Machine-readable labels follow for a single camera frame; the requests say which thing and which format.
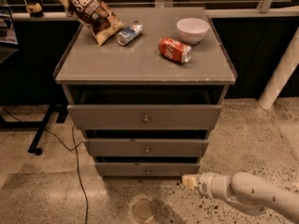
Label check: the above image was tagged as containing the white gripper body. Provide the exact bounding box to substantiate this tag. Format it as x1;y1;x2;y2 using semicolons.
195;173;217;198

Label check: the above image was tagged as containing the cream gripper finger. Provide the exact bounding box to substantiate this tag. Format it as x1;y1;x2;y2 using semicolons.
182;175;198;190

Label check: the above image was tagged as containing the grey bottom drawer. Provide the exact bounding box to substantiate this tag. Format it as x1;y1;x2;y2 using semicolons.
95;162;200;177

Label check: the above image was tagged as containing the grey drawer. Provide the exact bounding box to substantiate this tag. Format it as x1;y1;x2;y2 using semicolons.
95;162;200;177
67;105;221;130
83;138;209;157

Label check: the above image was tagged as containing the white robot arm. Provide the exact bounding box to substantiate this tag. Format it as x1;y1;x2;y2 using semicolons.
182;172;299;224

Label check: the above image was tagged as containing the grey top drawer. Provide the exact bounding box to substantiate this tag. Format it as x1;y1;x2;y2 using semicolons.
67;105;221;130

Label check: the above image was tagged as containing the grey drawer cabinet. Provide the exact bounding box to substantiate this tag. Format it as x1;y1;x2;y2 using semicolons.
55;7;236;165

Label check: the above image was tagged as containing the grey middle drawer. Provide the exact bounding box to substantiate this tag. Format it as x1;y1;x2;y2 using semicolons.
83;138;209;157

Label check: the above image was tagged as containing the red cola can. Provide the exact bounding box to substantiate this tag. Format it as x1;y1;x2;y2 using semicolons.
158;37;192;63

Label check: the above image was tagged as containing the white diagonal pipe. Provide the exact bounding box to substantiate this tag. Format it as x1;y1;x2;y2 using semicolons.
258;28;299;109

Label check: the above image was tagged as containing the white bowl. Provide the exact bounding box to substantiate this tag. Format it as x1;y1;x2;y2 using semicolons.
177;18;209;45

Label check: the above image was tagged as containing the blue silver soda can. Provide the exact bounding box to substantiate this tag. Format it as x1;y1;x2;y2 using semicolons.
117;21;144;46

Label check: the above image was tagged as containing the brown chip bag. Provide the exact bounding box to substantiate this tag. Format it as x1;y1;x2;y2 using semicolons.
59;0;124;46

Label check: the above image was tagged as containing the small object on ledge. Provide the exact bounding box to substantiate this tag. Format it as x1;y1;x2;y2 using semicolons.
26;3;43;17

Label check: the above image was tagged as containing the monitor at left edge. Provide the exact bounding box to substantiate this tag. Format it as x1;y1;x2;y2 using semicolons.
0;0;18;45

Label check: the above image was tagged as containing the black floor cable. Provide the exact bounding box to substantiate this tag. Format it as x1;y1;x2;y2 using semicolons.
0;105;90;224

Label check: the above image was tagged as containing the black desk leg frame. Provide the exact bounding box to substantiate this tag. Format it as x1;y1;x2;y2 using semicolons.
0;104;68;155

